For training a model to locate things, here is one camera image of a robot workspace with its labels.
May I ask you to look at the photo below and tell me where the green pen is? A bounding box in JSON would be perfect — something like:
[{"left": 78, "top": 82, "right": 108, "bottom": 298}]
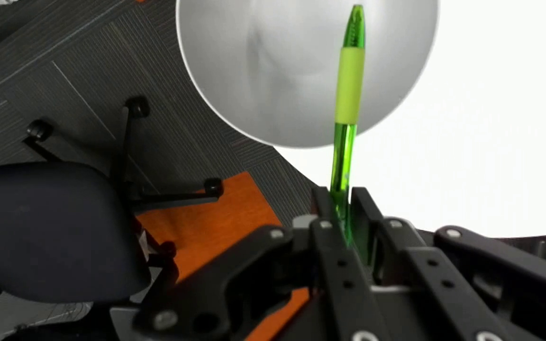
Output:
[{"left": 330, "top": 4, "right": 366, "bottom": 245}]

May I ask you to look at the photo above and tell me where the black office chair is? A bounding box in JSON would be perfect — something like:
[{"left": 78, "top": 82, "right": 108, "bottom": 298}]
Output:
[{"left": 0, "top": 93, "right": 226, "bottom": 341}]

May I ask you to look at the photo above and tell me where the grey bowl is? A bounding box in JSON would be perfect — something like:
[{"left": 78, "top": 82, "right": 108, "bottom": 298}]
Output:
[{"left": 177, "top": 0, "right": 440, "bottom": 148}]

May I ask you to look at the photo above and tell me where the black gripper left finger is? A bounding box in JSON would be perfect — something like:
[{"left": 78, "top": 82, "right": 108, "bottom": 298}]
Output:
[{"left": 290, "top": 188, "right": 387, "bottom": 341}]

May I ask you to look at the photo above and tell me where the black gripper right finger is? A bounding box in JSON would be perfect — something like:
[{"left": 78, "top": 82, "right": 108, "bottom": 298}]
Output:
[{"left": 351, "top": 188, "right": 508, "bottom": 341}]

